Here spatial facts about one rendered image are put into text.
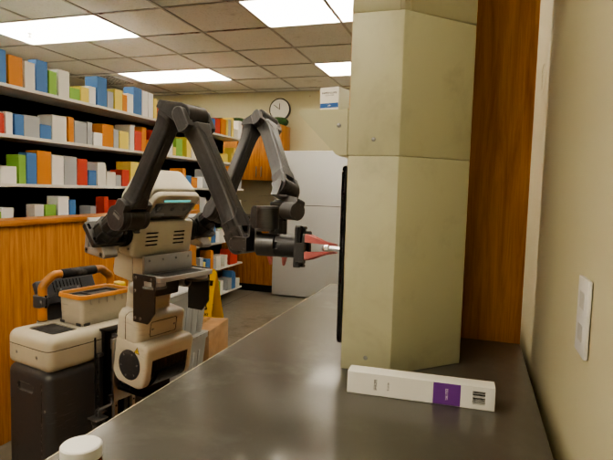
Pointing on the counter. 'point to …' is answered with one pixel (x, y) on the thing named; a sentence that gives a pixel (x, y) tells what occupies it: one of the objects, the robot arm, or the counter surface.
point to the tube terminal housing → (407, 189)
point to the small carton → (334, 98)
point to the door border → (343, 253)
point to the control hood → (330, 128)
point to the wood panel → (500, 169)
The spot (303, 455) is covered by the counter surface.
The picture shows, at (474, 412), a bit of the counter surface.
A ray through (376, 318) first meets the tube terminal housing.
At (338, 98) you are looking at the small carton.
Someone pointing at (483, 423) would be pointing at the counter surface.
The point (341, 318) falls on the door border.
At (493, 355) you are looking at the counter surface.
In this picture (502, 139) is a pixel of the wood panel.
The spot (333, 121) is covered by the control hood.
